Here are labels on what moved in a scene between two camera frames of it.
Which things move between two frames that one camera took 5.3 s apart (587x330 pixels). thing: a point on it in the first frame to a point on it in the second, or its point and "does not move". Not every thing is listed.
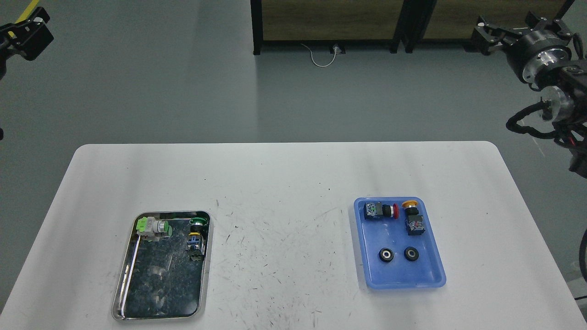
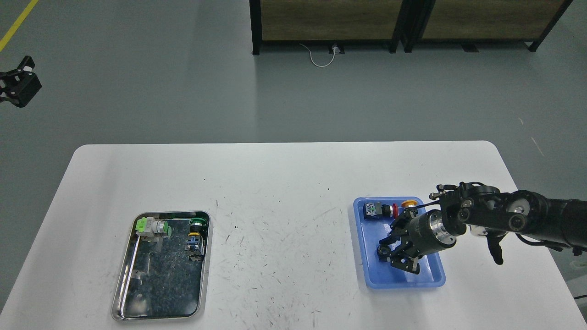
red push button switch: [377, 211] does not move
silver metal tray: [158, 281] does not move
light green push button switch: [150, 229] does not move
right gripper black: [531, 51] to [428, 232]
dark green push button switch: [194, 240] does not move
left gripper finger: [31, 36] to [19, 86]
